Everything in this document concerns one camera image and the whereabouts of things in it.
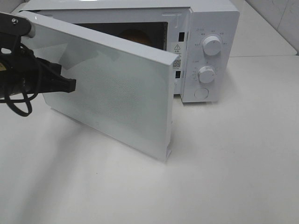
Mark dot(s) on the burger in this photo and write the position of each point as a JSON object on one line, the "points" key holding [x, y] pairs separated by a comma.
{"points": [[136, 36]]}

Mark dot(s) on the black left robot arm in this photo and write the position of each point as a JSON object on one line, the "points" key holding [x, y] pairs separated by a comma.
{"points": [[22, 72]]}

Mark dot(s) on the white microwave door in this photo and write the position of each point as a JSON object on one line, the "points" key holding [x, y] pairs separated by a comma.
{"points": [[123, 89]]}

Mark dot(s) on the white microwave knob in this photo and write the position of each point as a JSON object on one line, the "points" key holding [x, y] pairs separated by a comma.
{"points": [[212, 45], [206, 74]]}

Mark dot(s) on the round white door button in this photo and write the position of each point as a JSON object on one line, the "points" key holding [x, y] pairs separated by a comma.
{"points": [[201, 93]]}

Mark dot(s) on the white microwave oven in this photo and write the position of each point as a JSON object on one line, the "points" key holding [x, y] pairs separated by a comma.
{"points": [[173, 26]]}

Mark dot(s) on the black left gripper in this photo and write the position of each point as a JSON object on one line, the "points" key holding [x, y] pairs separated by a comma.
{"points": [[50, 73]]}

